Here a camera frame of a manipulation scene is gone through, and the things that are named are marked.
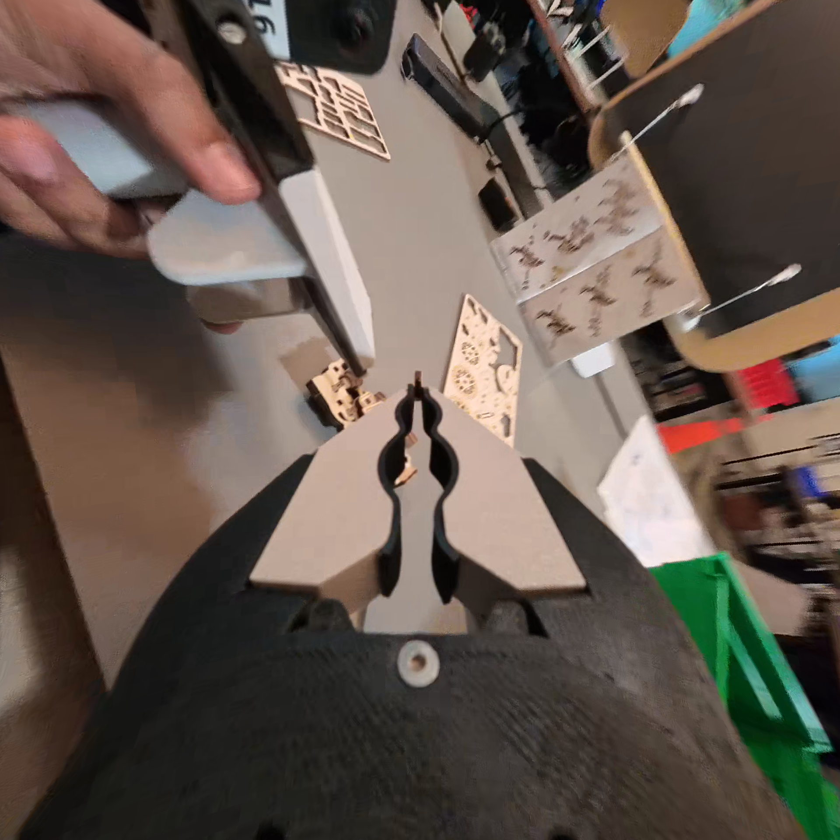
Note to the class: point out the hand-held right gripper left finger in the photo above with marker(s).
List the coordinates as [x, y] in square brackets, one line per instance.
[328, 525]

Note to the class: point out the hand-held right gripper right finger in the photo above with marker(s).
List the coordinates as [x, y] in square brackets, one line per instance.
[512, 525]

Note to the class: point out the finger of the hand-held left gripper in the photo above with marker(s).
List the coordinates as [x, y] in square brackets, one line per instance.
[328, 249]

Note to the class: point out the small wooden puzzle piece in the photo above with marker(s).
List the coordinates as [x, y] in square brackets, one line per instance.
[407, 472]

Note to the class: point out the wooden model assembly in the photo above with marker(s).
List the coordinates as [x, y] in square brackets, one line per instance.
[338, 397]

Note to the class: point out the grey desk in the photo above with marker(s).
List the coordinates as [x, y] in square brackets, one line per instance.
[197, 426]

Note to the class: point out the person's left hand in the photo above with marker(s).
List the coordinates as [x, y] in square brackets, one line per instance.
[131, 59]

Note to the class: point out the printed paper in sleeve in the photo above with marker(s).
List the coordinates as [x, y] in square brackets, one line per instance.
[649, 499]

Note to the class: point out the wooden gear parts sheet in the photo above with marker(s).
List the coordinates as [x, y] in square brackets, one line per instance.
[469, 312]

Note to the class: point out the small black box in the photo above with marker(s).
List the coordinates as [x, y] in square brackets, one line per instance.
[499, 203]

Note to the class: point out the black power strip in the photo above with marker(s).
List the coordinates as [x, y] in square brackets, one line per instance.
[439, 82]

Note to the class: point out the dark grey flat case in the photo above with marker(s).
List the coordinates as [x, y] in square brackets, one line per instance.
[518, 151]

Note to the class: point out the folded instruction sheet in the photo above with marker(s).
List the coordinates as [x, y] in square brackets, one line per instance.
[590, 275]

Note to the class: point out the green plastic bin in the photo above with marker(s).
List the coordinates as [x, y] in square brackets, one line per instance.
[754, 656]

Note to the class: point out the red storage bins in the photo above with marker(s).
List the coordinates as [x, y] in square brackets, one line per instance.
[761, 384]

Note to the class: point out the black panel with wooden rim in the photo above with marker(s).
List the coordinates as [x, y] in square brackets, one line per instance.
[754, 197]

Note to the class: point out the wooden cutout frame sheet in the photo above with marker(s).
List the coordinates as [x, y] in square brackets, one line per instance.
[374, 149]

